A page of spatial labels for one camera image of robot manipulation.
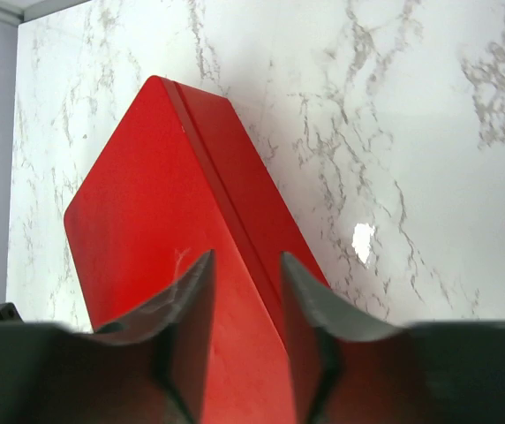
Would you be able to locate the red chocolate box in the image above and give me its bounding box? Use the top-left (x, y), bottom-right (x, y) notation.
top-left (173, 83), bottom-right (323, 334)

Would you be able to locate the red box lid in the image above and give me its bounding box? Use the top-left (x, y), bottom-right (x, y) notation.
top-left (64, 76), bottom-right (295, 423)

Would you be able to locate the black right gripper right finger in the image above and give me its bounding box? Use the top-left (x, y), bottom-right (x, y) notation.
top-left (280, 253), bottom-right (505, 423)

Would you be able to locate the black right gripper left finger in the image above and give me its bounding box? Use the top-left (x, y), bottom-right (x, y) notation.
top-left (0, 251), bottom-right (215, 423)

